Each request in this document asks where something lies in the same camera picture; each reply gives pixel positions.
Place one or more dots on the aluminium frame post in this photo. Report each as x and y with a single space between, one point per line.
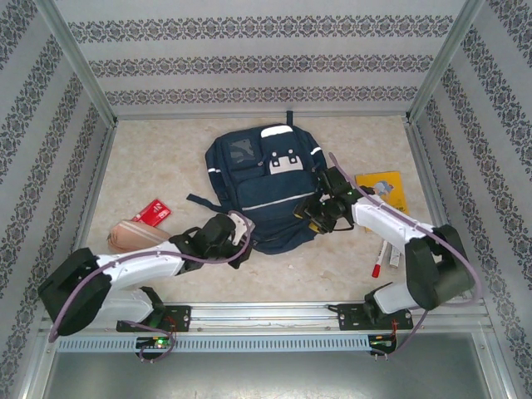
80 62
442 62

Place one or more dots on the white ruler strip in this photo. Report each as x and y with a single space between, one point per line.
395 257

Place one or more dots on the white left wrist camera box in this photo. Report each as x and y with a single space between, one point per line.
240 228

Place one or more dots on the yellow book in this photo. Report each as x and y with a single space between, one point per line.
386 187

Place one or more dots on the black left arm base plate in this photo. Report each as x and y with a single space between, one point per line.
178 318

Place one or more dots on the aluminium mounting rail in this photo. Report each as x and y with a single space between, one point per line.
266 316

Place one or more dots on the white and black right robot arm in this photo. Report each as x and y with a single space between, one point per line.
386 220

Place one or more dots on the aluminium table side rail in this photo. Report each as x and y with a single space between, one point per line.
96 187
424 166

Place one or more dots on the pink pencil case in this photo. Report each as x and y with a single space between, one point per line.
133 237

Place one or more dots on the red capped white marker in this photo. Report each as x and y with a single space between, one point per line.
377 268

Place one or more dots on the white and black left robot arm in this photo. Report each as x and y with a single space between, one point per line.
137 266

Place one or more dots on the grey metal shelf panel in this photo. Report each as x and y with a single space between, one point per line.
266 378

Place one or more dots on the aluminium table back rail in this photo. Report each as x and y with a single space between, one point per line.
166 115

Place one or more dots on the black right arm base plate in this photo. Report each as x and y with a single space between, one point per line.
349 318

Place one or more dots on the navy blue backpack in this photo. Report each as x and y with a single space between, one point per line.
266 199

